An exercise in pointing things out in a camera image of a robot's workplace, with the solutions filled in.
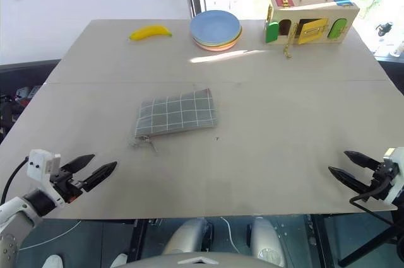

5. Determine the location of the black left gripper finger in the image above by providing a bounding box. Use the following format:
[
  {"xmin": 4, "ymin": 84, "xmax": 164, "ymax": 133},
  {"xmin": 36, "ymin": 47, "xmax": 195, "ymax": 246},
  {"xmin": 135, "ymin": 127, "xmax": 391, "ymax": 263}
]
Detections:
[
  {"xmin": 81, "ymin": 161, "xmax": 118, "ymax": 193},
  {"xmin": 61, "ymin": 154, "xmax": 96, "ymax": 174}
]

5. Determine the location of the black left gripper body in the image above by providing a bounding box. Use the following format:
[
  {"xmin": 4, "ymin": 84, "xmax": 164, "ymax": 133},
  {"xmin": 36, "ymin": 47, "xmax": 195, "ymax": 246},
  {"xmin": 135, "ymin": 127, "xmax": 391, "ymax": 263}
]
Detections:
[{"xmin": 49, "ymin": 168, "xmax": 85, "ymax": 204}]

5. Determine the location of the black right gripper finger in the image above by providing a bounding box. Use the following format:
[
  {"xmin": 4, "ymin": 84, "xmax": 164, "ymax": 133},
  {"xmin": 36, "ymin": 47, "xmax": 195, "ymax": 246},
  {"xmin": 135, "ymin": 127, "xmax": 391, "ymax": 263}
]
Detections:
[
  {"xmin": 328, "ymin": 165, "xmax": 374, "ymax": 198},
  {"xmin": 343, "ymin": 150, "xmax": 382, "ymax": 172}
]

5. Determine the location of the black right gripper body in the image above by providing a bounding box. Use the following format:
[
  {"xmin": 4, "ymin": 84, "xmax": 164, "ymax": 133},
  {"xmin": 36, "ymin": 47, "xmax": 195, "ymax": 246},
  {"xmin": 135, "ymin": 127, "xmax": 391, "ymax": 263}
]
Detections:
[{"xmin": 367, "ymin": 161, "xmax": 398, "ymax": 202}]

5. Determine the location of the grey checked zip pouch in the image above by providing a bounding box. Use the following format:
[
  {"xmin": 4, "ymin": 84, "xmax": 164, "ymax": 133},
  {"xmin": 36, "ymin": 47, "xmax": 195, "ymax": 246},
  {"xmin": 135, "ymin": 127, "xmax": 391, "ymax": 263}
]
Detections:
[{"xmin": 128, "ymin": 88, "xmax": 219, "ymax": 153}]

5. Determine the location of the white rounded floor object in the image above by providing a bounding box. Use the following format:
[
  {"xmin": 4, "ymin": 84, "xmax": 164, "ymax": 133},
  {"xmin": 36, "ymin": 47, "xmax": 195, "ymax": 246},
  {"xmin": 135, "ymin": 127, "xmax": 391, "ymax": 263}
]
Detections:
[
  {"xmin": 109, "ymin": 252, "xmax": 129, "ymax": 268},
  {"xmin": 42, "ymin": 254, "xmax": 64, "ymax": 268}
]

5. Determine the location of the red and white clutter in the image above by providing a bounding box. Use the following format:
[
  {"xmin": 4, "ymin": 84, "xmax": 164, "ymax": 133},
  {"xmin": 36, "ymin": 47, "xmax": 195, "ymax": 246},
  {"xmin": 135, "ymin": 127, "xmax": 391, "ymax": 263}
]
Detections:
[{"xmin": 15, "ymin": 85, "xmax": 42, "ymax": 107}]

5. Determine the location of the silver right robot thigh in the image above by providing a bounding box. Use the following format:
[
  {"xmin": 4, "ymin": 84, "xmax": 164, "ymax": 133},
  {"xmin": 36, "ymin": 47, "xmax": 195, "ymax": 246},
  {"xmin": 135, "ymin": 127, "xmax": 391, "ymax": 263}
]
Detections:
[{"xmin": 246, "ymin": 216, "xmax": 287, "ymax": 268}]

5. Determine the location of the silver robot thigh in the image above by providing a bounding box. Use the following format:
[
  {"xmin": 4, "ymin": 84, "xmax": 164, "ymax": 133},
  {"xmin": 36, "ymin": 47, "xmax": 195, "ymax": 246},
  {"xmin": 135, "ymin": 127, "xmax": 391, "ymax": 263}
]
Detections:
[
  {"xmin": 161, "ymin": 217, "xmax": 216, "ymax": 255},
  {"xmin": 246, "ymin": 216, "xmax": 287, "ymax": 268}
]

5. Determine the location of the silver left robot thigh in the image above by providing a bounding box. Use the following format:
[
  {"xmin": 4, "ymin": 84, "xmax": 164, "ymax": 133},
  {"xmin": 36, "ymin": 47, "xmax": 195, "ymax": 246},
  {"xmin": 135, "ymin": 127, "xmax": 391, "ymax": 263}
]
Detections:
[{"xmin": 161, "ymin": 217, "xmax": 216, "ymax": 255}]

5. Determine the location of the silver robot torso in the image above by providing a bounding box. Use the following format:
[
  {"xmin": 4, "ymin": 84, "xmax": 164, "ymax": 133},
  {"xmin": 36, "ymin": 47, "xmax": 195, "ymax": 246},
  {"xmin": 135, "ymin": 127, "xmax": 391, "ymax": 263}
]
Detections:
[{"xmin": 116, "ymin": 250, "xmax": 285, "ymax": 268}]

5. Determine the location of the black object outside window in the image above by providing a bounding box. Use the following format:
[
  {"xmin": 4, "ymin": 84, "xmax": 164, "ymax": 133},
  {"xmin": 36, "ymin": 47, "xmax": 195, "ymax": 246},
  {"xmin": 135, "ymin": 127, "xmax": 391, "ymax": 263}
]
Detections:
[{"xmin": 375, "ymin": 21, "xmax": 395, "ymax": 38}]

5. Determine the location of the wooden lock box house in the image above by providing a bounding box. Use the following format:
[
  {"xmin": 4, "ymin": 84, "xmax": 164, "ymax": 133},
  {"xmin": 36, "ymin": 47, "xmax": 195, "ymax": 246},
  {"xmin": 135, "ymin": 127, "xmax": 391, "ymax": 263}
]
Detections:
[{"xmin": 264, "ymin": 0, "xmax": 361, "ymax": 46}]

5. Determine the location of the yellow toy banana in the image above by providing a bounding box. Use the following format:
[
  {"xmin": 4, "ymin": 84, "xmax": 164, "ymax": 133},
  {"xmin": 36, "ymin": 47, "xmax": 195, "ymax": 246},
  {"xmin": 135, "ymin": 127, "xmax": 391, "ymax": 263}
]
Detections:
[{"xmin": 128, "ymin": 25, "xmax": 174, "ymax": 42}]

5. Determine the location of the pink plate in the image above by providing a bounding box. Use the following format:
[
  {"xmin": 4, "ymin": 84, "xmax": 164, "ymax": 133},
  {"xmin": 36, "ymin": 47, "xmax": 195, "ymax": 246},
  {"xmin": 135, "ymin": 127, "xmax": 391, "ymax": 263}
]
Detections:
[{"xmin": 194, "ymin": 35, "xmax": 242, "ymax": 52}]

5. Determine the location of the yellow plate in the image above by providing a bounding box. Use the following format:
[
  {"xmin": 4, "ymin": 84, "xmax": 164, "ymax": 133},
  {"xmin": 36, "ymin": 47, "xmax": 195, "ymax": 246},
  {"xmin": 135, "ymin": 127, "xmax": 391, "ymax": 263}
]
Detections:
[{"xmin": 193, "ymin": 30, "xmax": 244, "ymax": 47}]

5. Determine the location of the light green plate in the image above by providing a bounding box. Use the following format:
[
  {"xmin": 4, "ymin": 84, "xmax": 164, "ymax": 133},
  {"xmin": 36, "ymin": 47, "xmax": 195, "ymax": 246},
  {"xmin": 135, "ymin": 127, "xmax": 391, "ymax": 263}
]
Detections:
[{"xmin": 191, "ymin": 25, "xmax": 243, "ymax": 45}]

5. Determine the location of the blue plate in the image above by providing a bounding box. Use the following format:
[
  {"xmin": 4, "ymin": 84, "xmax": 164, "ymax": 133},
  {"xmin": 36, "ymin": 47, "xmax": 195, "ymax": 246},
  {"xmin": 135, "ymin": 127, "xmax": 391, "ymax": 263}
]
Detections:
[{"xmin": 189, "ymin": 9, "xmax": 242, "ymax": 44}]

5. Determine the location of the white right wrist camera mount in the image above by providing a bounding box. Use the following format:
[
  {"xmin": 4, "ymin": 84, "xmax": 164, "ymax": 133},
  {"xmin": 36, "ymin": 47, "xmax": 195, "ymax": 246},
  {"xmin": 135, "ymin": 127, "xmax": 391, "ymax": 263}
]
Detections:
[{"xmin": 382, "ymin": 146, "xmax": 404, "ymax": 206}]

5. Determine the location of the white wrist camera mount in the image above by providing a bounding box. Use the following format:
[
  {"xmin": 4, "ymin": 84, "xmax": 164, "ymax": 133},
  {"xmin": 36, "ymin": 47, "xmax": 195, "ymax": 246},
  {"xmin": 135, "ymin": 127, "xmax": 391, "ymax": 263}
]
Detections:
[
  {"xmin": 26, "ymin": 149, "xmax": 66, "ymax": 207},
  {"xmin": 382, "ymin": 146, "xmax": 404, "ymax": 206}
]

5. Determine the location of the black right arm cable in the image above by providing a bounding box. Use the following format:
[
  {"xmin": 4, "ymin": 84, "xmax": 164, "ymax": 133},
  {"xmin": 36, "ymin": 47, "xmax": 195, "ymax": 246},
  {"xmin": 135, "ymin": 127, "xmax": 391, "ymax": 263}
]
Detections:
[{"xmin": 348, "ymin": 177, "xmax": 404, "ymax": 228}]

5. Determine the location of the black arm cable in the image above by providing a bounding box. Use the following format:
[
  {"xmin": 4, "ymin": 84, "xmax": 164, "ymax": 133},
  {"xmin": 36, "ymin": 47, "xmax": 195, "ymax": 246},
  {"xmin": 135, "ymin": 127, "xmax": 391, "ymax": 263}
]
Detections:
[
  {"xmin": 348, "ymin": 177, "xmax": 404, "ymax": 228},
  {"xmin": 0, "ymin": 156, "xmax": 31, "ymax": 206}
]

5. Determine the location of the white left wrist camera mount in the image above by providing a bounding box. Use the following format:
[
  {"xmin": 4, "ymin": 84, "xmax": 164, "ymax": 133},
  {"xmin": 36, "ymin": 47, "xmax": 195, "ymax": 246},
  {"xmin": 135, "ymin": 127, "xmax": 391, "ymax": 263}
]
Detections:
[{"xmin": 26, "ymin": 149, "xmax": 66, "ymax": 207}]

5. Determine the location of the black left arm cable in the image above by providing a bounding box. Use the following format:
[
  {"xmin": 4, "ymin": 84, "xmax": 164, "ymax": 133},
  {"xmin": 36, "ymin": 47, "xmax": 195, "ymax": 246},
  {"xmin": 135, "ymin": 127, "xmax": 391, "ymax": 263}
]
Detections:
[{"xmin": 0, "ymin": 156, "xmax": 31, "ymax": 206}]

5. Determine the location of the white floor cable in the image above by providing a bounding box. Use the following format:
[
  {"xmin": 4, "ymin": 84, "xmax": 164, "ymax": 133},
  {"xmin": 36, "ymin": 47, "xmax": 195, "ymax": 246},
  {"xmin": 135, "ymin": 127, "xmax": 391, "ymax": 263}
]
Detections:
[{"xmin": 220, "ymin": 216, "xmax": 241, "ymax": 253}]

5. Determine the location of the brass chain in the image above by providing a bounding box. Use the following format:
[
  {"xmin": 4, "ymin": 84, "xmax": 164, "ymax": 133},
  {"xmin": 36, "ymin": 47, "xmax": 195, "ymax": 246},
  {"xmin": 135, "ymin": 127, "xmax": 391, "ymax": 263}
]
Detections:
[{"xmin": 282, "ymin": 35, "xmax": 293, "ymax": 60}]

